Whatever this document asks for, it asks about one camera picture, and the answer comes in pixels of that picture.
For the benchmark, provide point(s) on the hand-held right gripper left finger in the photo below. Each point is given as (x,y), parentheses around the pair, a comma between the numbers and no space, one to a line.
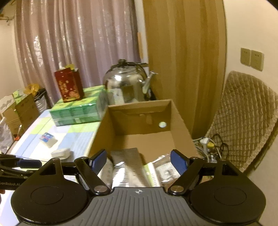
(98,160)

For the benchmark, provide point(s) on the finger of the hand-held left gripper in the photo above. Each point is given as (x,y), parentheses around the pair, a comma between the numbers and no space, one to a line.
(28,163)
(13,171)

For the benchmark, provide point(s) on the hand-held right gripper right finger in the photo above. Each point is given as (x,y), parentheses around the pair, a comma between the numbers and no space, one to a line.
(179,162)

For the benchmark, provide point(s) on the clear plastic bag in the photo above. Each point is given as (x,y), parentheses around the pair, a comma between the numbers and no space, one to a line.
(165,171)

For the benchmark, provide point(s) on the silver foil pouch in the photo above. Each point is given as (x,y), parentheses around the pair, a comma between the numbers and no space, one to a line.
(130,165)

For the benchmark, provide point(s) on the blue label tissue packet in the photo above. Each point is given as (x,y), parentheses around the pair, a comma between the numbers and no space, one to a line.
(46,138)

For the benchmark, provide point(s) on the white foam block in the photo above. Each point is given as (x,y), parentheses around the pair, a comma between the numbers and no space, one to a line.
(60,153)

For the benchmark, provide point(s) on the checkered tablecloth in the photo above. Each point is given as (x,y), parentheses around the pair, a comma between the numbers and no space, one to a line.
(71,134)

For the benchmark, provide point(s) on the green tissue multipack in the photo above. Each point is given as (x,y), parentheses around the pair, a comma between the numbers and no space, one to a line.
(73,110)

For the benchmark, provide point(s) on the white bucket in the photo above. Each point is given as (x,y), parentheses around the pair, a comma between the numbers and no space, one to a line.
(42,102)

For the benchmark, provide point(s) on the white carved chair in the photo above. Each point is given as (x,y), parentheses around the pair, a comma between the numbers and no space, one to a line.
(6,102)

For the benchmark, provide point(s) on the green tissue packet bundle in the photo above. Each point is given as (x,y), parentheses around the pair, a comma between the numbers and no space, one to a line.
(18,93)

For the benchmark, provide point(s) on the yellow plastic bag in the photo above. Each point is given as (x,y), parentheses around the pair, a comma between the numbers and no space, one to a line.
(32,88)

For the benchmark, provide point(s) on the stainless steel kettle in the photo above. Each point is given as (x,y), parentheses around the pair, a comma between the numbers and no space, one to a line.
(121,87)

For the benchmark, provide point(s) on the red gift box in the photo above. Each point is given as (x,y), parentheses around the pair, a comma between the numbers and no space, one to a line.
(68,87)

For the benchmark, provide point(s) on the quilted beige chair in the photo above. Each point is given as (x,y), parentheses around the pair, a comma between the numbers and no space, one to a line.
(243,113)

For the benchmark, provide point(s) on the wooden door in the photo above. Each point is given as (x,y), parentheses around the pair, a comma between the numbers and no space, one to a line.
(184,54)

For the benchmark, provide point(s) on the shiny grey curtain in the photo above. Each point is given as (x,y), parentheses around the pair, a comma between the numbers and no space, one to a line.
(76,32)

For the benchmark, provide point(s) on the beige wall socket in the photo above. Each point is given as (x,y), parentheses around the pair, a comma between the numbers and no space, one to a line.
(245,56)
(257,60)

